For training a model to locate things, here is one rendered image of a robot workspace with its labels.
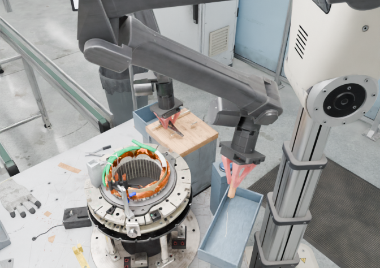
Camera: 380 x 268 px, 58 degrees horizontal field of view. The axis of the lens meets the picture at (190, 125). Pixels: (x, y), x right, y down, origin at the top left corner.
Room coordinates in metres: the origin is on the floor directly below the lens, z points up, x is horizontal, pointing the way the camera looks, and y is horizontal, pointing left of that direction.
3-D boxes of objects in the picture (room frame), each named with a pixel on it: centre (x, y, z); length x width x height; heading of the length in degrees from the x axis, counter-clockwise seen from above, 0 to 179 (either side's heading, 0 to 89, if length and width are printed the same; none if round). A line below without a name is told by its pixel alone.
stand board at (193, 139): (0.97, 0.03, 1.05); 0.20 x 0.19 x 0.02; 39
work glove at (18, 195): (0.88, 0.69, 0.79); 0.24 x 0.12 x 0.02; 41
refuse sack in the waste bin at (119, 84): (2.32, 0.51, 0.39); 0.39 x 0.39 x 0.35
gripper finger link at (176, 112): (0.96, 0.08, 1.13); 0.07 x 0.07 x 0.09; 40
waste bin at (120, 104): (2.32, 0.51, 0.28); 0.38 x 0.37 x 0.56; 131
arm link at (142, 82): (0.95, 0.13, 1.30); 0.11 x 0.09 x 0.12; 94
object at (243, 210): (0.58, -0.12, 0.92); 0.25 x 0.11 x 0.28; 156
